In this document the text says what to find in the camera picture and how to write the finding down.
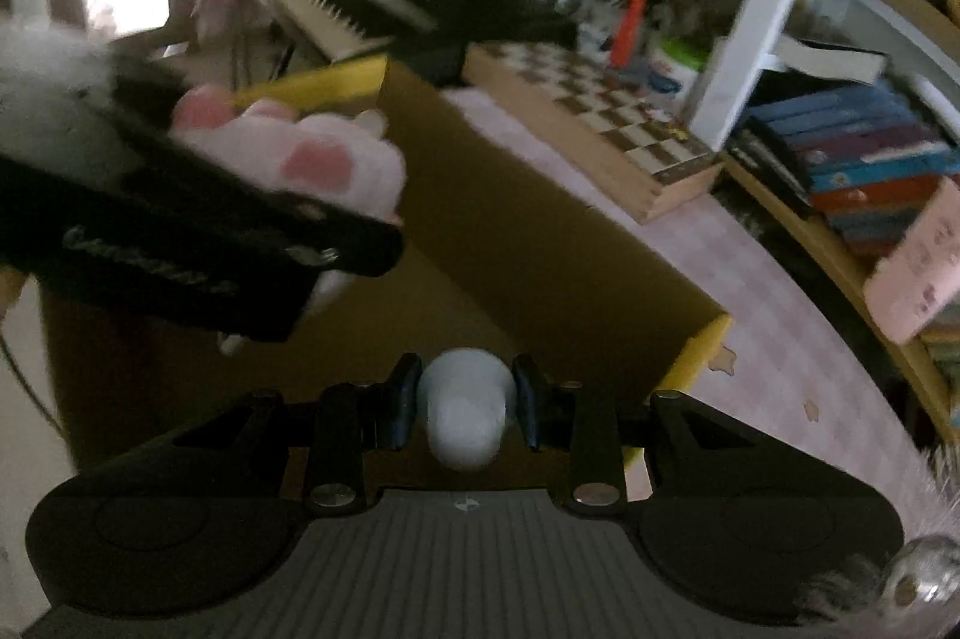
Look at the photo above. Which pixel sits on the metal keyboard stand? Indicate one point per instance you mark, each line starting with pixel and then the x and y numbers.
pixel 241 39

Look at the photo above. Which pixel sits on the yellow cardboard box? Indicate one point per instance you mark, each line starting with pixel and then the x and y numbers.
pixel 525 219

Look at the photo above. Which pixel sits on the white green-rimmed pen holder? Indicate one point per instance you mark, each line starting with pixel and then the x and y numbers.
pixel 679 69

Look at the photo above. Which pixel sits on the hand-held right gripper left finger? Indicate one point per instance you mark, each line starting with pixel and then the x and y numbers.
pixel 401 410

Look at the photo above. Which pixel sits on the pink plush paw toy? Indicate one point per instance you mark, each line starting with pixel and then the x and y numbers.
pixel 315 159

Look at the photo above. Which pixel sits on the silver round bead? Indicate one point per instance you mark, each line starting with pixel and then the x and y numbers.
pixel 919 568

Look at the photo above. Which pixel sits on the white shelving unit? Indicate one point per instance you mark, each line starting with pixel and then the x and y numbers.
pixel 757 9

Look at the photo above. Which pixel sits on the small white spray bottle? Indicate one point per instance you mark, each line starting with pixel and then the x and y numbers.
pixel 461 406

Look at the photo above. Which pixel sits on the wooden chessboard box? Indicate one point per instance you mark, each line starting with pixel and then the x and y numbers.
pixel 585 99

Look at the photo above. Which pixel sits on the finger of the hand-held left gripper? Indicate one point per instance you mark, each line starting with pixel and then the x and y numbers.
pixel 150 88
pixel 322 245

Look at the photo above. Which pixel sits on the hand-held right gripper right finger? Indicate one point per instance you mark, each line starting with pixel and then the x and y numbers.
pixel 529 403

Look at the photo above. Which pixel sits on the furry white sleeve cuff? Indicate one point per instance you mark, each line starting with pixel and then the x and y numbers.
pixel 847 590

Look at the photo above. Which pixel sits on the pink printed tablecloth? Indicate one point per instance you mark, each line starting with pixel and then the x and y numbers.
pixel 750 346

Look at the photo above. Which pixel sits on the pink patterned cup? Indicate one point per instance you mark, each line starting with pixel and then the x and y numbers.
pixel 922 264

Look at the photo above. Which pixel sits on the row of books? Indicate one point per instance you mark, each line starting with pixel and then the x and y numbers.
pixel 847 159

